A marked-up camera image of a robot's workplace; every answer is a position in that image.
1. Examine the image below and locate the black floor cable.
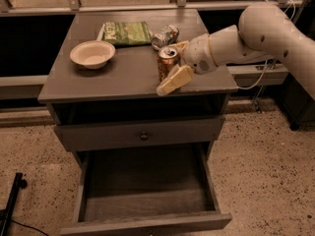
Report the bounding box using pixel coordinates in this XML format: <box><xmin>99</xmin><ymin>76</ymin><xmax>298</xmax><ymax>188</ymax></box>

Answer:
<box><xmin>0</xmin><ymin>215</ymin><xmax>50</xmax><ymax>236</ymax></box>

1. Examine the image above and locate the white paper bowl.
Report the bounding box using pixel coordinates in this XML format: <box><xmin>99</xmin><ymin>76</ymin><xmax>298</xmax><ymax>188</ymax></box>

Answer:
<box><xmin>70</xmin><ymin>40</ymin><xmax>115</xmax><ymax>70</ymax></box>

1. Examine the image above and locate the orange soda can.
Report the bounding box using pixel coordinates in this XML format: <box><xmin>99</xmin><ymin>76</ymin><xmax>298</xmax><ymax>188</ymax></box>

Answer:
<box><xmin>157</xmin><ymin>46</ymin><xmax>180</xmax><ymax>81</ymax></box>

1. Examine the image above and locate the white cable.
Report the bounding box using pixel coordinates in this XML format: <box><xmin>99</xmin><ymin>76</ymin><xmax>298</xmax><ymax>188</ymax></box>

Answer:
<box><xmin>236</xmin><ymin>0</ymin><xmax>297</xmax><ymax>90</ymax></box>

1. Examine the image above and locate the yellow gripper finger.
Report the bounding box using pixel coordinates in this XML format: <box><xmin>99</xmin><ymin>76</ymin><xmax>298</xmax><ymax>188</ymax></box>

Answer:
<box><xmin>171</xmin><ymin>40</ymin><xmax>189</xmax><ymax>56</ymax></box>
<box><xmin>157</xmin><ymin>64</ymin><xmax>194</xmax><ymax>96</ymax></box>

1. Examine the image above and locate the silver green crushed can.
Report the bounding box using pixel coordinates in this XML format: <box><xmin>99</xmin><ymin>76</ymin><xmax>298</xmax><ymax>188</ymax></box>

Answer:
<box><xmin>151</xmin><ymin>25</ymin><xmax>179</xmax><ymax>50</ymax></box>

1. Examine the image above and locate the green chip bag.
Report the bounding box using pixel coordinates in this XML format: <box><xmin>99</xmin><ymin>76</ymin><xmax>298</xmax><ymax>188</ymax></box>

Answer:
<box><xmin>96</xmin><ymin>22</ymin><xmax>152</xmax><ymax>46</ymax></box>

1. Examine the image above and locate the grey middle drawer with knob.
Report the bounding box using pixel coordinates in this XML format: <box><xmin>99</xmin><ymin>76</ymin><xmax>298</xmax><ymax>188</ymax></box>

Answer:
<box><xmin>55</xmin><ymin>116</ymin><xmax>224</xmax><ymax>151</ymax></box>

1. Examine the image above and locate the grey open bottom drawer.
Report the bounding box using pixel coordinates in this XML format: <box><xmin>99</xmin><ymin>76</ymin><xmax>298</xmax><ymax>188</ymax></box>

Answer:
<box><xmin>61</xmin><ymin>144</ymin><xmax>232</xmax><ymax>236</ymax></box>

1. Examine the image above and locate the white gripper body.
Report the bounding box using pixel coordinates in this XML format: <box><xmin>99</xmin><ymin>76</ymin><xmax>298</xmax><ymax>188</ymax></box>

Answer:
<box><xmin>182</xmin><ymin>33</ymin><xmax>218</xmax><ymax>75</ymax></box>

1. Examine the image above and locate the black stand leg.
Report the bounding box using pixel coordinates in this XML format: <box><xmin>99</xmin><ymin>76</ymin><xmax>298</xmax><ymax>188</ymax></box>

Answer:
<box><xmin>0</xmin><ymin>172</ymin><xmax>28</xmax><ymax>236</ymax></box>

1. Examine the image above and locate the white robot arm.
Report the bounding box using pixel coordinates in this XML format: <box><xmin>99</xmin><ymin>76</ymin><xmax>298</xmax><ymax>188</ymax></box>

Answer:
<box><xmin>157</xmin><ymin>2</ymin><xmax>315</xmax><ymax>98</ymax></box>

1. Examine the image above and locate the dark cabinet at right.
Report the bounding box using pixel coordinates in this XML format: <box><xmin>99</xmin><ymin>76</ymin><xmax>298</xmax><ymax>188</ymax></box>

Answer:
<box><xmin>282</xmin><ymin>74</ymin><xmax>315</xmax><ymax>131</ymax></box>

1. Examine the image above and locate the grey wooden drawer cabinet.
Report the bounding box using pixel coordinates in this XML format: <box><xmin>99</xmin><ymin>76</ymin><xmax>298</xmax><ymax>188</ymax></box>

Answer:
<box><xmin>37</xmin><ymin>8</ymin><xmax>239</xmax><ymax>236</ymax></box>

